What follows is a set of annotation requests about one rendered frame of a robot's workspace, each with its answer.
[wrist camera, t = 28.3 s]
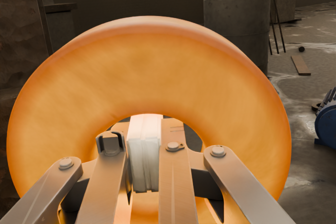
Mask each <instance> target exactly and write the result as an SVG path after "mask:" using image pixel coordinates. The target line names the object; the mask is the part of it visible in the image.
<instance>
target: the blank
mask: <svg viewBox="0 0 336 224"><path fill-rule="evenodd" d="M142 114H157V115H164V116H168V117H172V118H175V119H177V120H179V121H181V122H183V123H185V124H186V125H188V126H189V127H190V128H192V129H193V130H194V131H195V132H196V133H197V134H198V136H199V137H200V138H201V140H202V148H201V153H203V152H204V150H205V149H206V148H207V147H210V146H214V145H222V146H226V147H228V148H230V149H231V150H232V151H233V152H234V153H235V154H236V155H237V157H238V158H239V159H240V160H241V161H242V162H243V164H244V165H245V166H246V167H247V168H248V169H249V170H250V172H251V173H252V174H253V175H254V176H255V177H256V178H257V180H258V181H259V182H260V183H261V184H262V185H263V186H264V188H265V189H266V190H267V191H268V192H269V193H270V195H271V196H272V197H273V198H274V199H275V200H276V201H278V199H279V197H280V195H281V193H282V191H283V189H284V186H285V183H286V180H287V177H288V173H289V169H290V163H291V153H292V139H291V130H290V125H289V120H288V117H287V114H286V111H285V108H284V105H283V103H282V101H281V99H280V97H279V95H278V93H277V91H276V90H275V88H274V87H273V85H272V84H271V82H270V81H269V79H268V78H267V77H266V76H265V74H264V73H263V72H262V71H261V70H260V69H259V68H258V67H257V66H256V65H255V64H254V63H253V62H252V61H251V60H250V59H249V58H248V57H247V56H246V55H245V54H244V53H243V52H242V51H241V50H240V49H239V48H238V47H236V46H235V45H234V44H233V43H231V42H230V41H229V40H227V39H226V38H224V37H223V36H221V35H220V34H218V33H216V32H214V31H212V30H210V29H208V28H206V27H204V26H201V25H199V24H196V23H193V22H190V21H186V20H182V19H178V18H172V17H165V16H133V17H126V18H121V19H117V20H113V21H109V22H106V23H103V24H101V25H98V26H96V27H93V28H91V29H89V30H87V31H85V32H83V33H82V34H80V35H78V36H77V37H75V38H74V39H72V40H71V41H70V42H68V43H67V44H65V45H64V46H63V47H61V48H60V49H59V50H57V51H56V52H55V53H53V54H52V55H51V56H50V57H48V58H47V59H46V60H45V61H44V62H43V63H42V64H41V65H40V66H39V67H38V68H37V69H36V70H35V71H34V72H33V74H32V75H31V76H30V77H29V79H28V80H27V81H26V83H25V84H24V86H23V87H22V89H21V91H20V93H19V94H18V96H17V99H16V101H15V103H14V106H13V108H12V111H11V114H10V118H9V123H8V128H7V138H6V154H7V162H8V167H9V172H10V175H11V178H12V181H13V184H14V186H15V189H16V191H17V193H18V195H19V197H20V198H22V197H23V195H24V194H25V193H26V192H27V191H28V190H29V189H30V188H31V187H32V186H33V185H34V184H35V183H36V182H37V181H38V179H39V178H40V177H41V176H42V175H43V174H44V173H45V172H46V171H47V170H48V169H49V168H50V167H51V166H52V165H53V164H54V163H55V162H56V161H58V160H60V159H62V158H66V157H77V158H79V159H80V160H81V163H86V162H90V161H93V160H95V159H97V156H98V148H97V143H96V137H97V136H98V135H99V134H101V133H103V132H105V131H106V130H107V129H108V128H110V127H111V126H112V125H114V124H115V123H117V122H118V121H120V120H123V119H125V118H128V117H131V116H135V115H142ZM131 188H132V195H133V198H132V206H131V215H130V223H129V224H159V192H152V191H151V190H147V192H145V193H136V192H135V191H133V184H132V187H131ZM195 203H196V210H197V217H198V224H217V223H216V221H215V219H214V217H213V215H212V213H211V212H210V210H209V208H208V206H207V204H206V202H205V198H203V197H197V196H195Z"/></svg>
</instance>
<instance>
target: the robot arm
mask: <svg viewBox="0 0 336 224"><path fill-rule="evenodd" d="M95 140H96V145H97V150H98V155H97V158H96V159H94V160H92V161H89V162H85V163H81V160H80V159H79V158H78V157H74V156H70V157H69V156H68V157H64V158H62V159H60V160H57V161H56V162H55V163H54V164H53V165H52V166H51V167H50V168H49V169H48V170H47V171H46V172H45V173H44V174H43V175H42V176H41V177H40V178H39V179H38V181H37V182H36V183H35V184H34V185H33V186H32V187H31V188H30V189H29V190H28V191H27V192H26V193H25V194H24V195H23V196H22V198H21V199H20V200H19V201H18V202H17V203H16V204H15V205H14V206H13V207H12V208H11V209H10V210H9V211H8V212H7V214H6V215H5V216H4V217H3V218H2V219H1V220H0V224H130V218H131V210H132V201H133V192H132V187H133V191H134V192H135V193H136V194H137V193H147V191H151V192H158V224H199V221H198V214H197V207H196V200H195V197H200V198H204V199H205V203H206V205H207V207H208V208H209V210H210V212H211V214H212V216H213V217H214V219H215V221H216V223H217V224H296V223H295V222H294V221H293V220H292V219H291V217H290V216H289V215H288V214H287V213H286V212H285V211H284V209H283V208H282V207H281V206H280V205H279V204H278V202H277V201H276V200H275V199H274V198H273V197H272V196H271V194H270V193H269V192H268V191H267V190H266V189H265V188H264V186H263V185H262V184H261V183H260V182H259V181H258V180H257V178H256V177H255V176H254V175H253V174H252V173H251V171H250V170H249V169H248V168H247V167H246V166H245V165H244V163H243V162H242V161H241V160H240V159H239V158H238V157H237V155H236V154H235V153H234V152H233V151H232V150H231V149H230V148H229V147H227V146H224V145H212V146H209V147H207V148H206V149H205V150H204V151H203V153H201V152H195V151H192V150H190V149H189V148H188V147H187V145H186V138H185V131H184V125H183V122H182V121H180V120H178V119H175V118H164V119H163V115H160V114H139V115H133V116H131V118H130V122H119V123H116V124H115V125H114V126H113V127H112V128H111V130H109V131H105V132H102V133H100V134H99V135H98V136H97V137H96V138H95Z"/></svg>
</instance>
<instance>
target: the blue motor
mask: <svg viewBox="0 0 336 224"><path fill-rule="evenodd" d="M316 115H317V117H316V119H315V123H314V128H315V132H316V136H315V138H314V144H318V145H323V146H328V147H330V148H332V149H334V150H336V87H334V88H333V90H331V89H330V90H329V92H327V93H326V95H325V97H324V99H323V100H322V102H321V104H320V106H319V108H318V111H317V113H316Z"/></svg>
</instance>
